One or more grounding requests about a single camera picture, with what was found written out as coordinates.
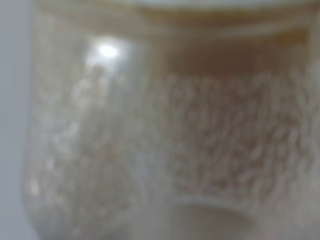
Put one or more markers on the clear drink bottle pink label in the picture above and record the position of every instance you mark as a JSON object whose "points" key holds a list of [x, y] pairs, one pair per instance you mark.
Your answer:
{"points": [[174, 120]]}

